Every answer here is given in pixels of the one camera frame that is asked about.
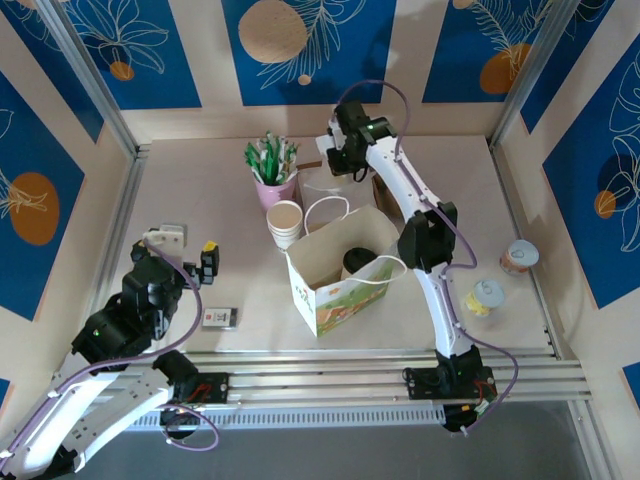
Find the white paper coffee cup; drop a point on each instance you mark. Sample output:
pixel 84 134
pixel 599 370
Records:
pixel 346 274

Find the aluminium rail beam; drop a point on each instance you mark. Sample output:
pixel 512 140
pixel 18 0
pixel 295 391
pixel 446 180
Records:
pixel 325 380

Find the white printed paper bag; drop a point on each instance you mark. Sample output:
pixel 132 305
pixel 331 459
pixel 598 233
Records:
pixel 345 305

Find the small yogurt cup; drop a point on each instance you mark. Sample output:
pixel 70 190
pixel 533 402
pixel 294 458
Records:
pixel 520 255

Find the pink cup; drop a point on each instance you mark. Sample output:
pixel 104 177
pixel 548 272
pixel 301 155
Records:
pixel 275 197

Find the brown cardboard box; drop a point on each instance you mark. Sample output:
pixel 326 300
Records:
pixel 312 164

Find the stack of white paper cups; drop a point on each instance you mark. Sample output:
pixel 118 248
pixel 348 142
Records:
pixel 285 220

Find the aluminium side rail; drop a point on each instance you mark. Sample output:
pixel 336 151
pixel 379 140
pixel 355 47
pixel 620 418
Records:
pixel 115 235
pixel 517 225

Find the green white wrapped straws bundle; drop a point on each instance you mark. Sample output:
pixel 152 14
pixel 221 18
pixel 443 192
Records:
pixel 270 155

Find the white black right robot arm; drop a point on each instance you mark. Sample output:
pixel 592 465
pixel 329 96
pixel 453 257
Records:
pixel 400 180

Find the black cup lid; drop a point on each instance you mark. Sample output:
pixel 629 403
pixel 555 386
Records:
pixel 357 257

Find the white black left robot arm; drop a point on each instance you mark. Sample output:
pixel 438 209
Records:
pixel 100 395

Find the small white card packet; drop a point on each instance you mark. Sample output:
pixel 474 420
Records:
pixel 220 318

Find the aluminium frame post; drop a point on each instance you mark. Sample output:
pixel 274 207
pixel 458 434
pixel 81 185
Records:
pixel 91 75
pixel 529 75

